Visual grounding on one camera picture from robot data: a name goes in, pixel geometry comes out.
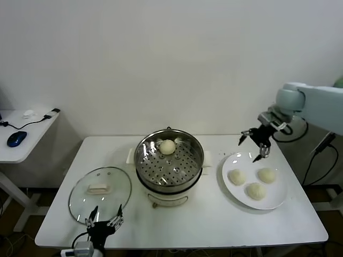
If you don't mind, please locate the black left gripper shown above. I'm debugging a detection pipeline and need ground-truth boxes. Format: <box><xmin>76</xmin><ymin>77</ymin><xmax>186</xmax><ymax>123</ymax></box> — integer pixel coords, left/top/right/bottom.
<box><xmin>85</xmin><ymin>203</ymin><xmax>125</xmax><ymax>250</ymax></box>

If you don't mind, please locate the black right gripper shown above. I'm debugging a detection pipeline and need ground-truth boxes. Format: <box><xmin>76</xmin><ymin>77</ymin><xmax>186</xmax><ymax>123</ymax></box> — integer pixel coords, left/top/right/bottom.
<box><xmin>237</xmin><ymin>125</ymin><xmax>274</xmax><ymax>163</ymax></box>

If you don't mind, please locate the glass lid with white handle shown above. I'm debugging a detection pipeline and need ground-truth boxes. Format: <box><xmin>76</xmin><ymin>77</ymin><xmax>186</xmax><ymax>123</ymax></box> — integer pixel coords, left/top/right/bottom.
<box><xmin>68</xmin><ymin>166</ymin><xmax>133</xmax><ymax>225</ymax></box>

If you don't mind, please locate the cream steamed baozi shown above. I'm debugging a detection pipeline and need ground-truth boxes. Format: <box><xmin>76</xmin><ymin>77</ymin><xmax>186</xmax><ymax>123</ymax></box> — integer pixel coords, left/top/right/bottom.
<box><xmin>257</xmin><ymin>168</ymin><xmax>277</xmax><ymax>185</ymax></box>
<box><xmin>160</xmin><ymin>139</ymin><xmax>177</xmax><ymax>156</ymax></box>
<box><xmin>245</xmin><ymin>183</ymin><xmax>267</xmax><ymax>201</ymax></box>
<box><xmin>227</xmin><ymin>169</ymin><xmax>247</xmax><ymax>186</ymax></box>

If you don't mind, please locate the stainless steel steamer basket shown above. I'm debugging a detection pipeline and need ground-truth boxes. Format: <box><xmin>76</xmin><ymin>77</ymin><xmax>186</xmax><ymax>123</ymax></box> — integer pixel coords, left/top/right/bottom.
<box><xmin>126</xmin><ymin>129</ymin><xmax>214</xmax><ymax>194</ymax></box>

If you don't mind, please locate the white round plate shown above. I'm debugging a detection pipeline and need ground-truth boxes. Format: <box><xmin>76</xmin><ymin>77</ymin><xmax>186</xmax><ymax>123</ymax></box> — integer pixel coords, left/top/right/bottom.
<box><xmin>221</xmin><ymin>152</ymin><xmax>289</xmax><ymax>211</ymax></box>

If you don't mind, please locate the white side table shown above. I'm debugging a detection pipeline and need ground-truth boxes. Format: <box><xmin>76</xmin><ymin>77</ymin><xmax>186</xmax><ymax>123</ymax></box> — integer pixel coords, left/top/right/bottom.
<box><xmin>0</xmin><ymin>108</ymin><xmax>62</xmax><ymax>232</ymax></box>

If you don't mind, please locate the blue computer mouse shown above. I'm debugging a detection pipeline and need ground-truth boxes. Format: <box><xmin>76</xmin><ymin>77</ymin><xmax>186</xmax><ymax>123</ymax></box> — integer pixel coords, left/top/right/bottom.
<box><xmin>6</xmin><ymin>131</ymin><xmax>28</xmax><ymax>148</ymax></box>

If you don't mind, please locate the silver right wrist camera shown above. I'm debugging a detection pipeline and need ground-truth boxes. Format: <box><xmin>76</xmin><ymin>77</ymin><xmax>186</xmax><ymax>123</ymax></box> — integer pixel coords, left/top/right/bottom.
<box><xmin>257</xmin><ymin>111</ymin><xmax>273</xmax><ymax>126</ymax></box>

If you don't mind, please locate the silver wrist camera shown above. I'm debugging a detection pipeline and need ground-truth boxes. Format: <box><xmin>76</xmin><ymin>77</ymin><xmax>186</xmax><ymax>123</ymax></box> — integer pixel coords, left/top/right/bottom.
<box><xmin>60</xmin><ymin>240</ymin><xmax>95</xmax><ymax>257</ymax></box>
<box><xmin>257</xmin><ymin>111</ymin><xmax>273</xmax><ymax>126</ymax></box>

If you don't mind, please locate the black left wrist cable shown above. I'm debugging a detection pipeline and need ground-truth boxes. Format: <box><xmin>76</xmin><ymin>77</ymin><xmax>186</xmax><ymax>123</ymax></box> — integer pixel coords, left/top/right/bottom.
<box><xmin>71</xmin><ymin>231</ymin><xmax>91</xmax><ymax>250</ymax></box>

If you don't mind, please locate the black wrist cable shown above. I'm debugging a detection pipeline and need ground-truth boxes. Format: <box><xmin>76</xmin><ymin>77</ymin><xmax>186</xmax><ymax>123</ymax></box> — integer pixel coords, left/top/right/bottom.
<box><xmin>71</xmin><ymin>231</ymin><xmax>91</xmax><ymax>250</ymax></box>
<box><xmin>272</xmin><ymin>117</ymin><xmax>309</xmax><ymax>142</ymax></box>

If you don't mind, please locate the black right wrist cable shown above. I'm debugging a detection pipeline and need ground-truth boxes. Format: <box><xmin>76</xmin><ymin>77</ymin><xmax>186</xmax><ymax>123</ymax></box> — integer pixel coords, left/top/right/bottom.
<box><xmin>272</xmin><ymin>117</ymin><xmax>309</xmax><ymax>142</ymax></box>

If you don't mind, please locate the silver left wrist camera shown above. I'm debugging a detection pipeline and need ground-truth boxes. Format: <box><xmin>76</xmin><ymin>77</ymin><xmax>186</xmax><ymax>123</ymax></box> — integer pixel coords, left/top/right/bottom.
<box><xmin>60</xmin><ymin>240</ymin><xmax>95</xmax><ymax>257</ymax></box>

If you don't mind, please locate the black cable with plug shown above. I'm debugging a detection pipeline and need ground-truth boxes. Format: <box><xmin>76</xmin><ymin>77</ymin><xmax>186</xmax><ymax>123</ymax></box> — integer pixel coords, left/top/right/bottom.
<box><xmin>302</xmin><ymin>132</ymin><xmax>340</xmax><ymax>187</ymax></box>

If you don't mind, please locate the white desk leg frame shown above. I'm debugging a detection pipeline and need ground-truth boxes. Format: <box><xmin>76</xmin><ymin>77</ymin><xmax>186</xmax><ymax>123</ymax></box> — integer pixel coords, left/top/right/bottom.
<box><xmin>310</xmin><ymin>186</ymin><xmax>343</xmax><ymax>212</ymax></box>

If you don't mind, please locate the black silver cable adapter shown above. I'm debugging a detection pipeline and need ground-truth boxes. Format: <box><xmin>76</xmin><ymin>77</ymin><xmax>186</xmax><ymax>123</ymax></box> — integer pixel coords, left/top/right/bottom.
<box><xmin>42</xmin><ymin>108</ymin><xmax>61</xmax><ymax>120</ymax></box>

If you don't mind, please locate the thin black desk cable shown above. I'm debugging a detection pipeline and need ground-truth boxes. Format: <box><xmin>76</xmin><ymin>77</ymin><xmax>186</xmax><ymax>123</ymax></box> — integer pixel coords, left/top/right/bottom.
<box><xmin>0</xmin><ymin>115</ymin><xmax>47</xmax><ymax>130</ymax></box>

